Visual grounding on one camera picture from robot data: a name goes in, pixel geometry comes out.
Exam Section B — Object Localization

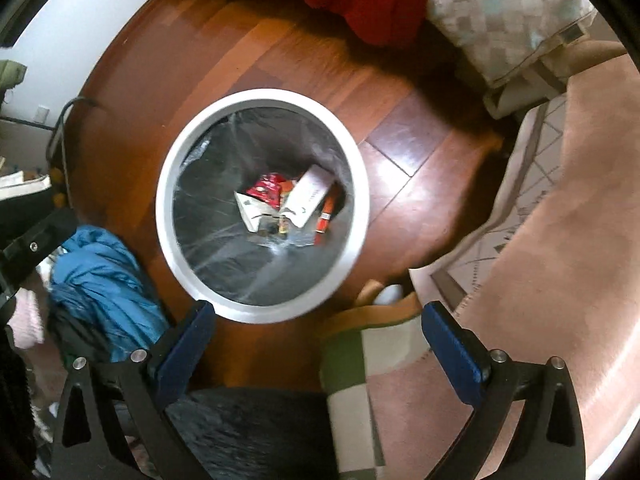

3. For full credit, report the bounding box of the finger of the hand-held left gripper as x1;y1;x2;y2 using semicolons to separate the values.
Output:
0;206;79;276

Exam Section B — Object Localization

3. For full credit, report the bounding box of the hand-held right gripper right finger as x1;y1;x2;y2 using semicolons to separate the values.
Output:
421;301;587;480

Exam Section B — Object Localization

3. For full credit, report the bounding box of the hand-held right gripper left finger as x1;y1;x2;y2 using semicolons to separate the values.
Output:
51;300;217;480

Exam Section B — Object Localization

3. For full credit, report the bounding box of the white round trash bin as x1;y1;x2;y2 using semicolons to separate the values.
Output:
155;88;371;324

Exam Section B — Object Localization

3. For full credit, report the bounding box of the clear plastic package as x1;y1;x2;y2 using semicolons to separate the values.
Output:
257;227;321;252

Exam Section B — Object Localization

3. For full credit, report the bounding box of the small red snack packet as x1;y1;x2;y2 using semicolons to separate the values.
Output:
246;172;296;208

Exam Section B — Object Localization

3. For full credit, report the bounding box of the orange snack packet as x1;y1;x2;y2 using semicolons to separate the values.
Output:
315;195;338;234

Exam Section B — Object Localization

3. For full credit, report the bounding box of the white pink box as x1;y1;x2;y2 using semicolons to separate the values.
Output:
282;164;335;228

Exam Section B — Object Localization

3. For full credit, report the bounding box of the pink cloth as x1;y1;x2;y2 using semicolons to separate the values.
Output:
9;289;47;350

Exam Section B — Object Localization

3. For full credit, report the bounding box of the blue jacket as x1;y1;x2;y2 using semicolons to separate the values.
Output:
49;225;169;362

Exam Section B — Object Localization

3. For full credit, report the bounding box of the pink table mat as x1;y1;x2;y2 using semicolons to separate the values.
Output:
367;42;640;480

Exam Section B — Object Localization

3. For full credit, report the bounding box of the patterned white rug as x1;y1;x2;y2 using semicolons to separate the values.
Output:
320;95;568;480

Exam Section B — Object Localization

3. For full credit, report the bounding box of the dark cloth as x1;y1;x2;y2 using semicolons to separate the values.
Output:
0;329;40;467

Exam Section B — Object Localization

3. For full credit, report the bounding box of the green cloth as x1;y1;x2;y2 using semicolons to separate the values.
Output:
0;59;27;95

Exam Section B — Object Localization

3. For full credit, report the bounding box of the checkered grey pillow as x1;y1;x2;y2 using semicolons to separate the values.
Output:
427;0;597;87

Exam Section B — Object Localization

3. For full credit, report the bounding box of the black cable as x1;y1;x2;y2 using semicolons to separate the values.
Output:
46;97;99;211

